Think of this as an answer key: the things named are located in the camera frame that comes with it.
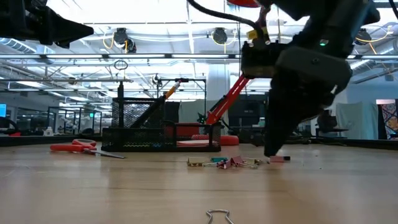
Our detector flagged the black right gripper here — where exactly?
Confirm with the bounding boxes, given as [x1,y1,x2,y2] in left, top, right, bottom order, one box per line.
[262,45,354,158]

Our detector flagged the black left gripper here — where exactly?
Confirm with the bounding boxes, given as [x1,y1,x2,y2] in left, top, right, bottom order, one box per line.
[0,0,95,49]

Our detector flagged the small pink binder clip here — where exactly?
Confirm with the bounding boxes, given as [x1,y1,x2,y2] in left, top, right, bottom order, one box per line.
[268,155,292,164]

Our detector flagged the pink sticky note pad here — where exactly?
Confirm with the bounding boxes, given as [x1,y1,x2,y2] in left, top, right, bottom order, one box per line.
[176,139,213,148]

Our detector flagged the red-handled scissors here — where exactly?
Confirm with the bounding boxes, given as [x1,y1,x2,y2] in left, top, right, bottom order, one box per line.
[49,138,127,160]

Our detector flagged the yellow pencil with eraser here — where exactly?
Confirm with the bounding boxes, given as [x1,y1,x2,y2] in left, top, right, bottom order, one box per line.
[164,80,182,101]

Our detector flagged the black mesh desk organizer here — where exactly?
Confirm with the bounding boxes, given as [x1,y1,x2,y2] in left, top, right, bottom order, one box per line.
[101,97,223,154]

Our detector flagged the gold binder clip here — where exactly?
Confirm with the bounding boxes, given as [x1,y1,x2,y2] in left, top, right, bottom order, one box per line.
[244,157,270,166]

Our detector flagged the red desk lamp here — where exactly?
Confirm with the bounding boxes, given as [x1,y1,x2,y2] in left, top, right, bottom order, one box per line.
[191,0,272,147]

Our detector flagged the grey-green hanging cloth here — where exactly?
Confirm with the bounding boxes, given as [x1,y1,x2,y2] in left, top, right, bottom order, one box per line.
[335,102,379,141]

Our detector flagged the cream yellow binder clip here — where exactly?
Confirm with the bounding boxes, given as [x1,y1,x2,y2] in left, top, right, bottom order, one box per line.
[186,156,206,167]

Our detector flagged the colourful patterned panel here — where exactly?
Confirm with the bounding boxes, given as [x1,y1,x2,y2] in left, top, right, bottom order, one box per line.
[377,99,398,141]

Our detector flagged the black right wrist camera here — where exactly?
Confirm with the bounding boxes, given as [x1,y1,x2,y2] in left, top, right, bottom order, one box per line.
[240,40,281,80]

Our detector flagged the black background station frame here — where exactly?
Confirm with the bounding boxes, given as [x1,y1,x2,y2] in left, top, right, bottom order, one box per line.
[46,106,104,136]

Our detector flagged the yellow cable tag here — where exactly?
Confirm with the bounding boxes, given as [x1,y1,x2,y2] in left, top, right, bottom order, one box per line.
[246,27,269,41]

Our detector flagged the black background rig frame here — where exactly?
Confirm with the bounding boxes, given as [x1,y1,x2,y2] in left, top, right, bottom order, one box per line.
[156,78,208,101]

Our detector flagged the black metal table frame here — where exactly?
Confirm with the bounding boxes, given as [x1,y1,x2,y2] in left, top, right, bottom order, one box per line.
[0,134,398,151]

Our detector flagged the silver wire clip handle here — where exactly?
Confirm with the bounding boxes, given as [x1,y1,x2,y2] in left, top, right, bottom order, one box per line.
[205,208,235,224]

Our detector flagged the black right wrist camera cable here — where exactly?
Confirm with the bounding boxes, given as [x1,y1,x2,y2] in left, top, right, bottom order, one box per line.
[185,0,272,43]

